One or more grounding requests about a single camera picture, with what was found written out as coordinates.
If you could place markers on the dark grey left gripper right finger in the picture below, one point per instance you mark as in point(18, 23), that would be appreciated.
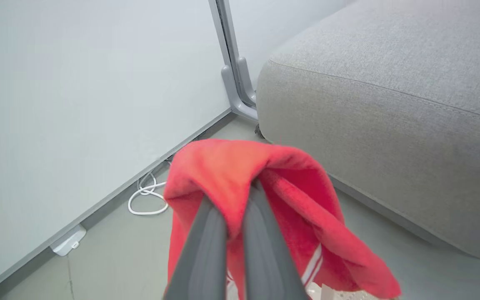
point(265, 258)

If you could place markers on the grey partition foot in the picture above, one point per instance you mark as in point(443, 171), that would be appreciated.
point(245, 79)
point(233, 98)

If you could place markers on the white power strip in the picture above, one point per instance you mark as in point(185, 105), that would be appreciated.
point(69, 241)

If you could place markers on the wide white partition panel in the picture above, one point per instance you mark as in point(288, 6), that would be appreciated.
point(77, 104)

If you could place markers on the red white-striped garment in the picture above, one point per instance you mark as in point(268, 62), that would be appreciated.
point(223, 166)

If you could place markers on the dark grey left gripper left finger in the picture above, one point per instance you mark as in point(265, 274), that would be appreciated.
point(202, 258)

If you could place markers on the grey fabric sofa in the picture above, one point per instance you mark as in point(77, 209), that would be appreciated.
point(390, 104)

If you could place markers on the white perforated laundry basket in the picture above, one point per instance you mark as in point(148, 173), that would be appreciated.
point(340, 294)

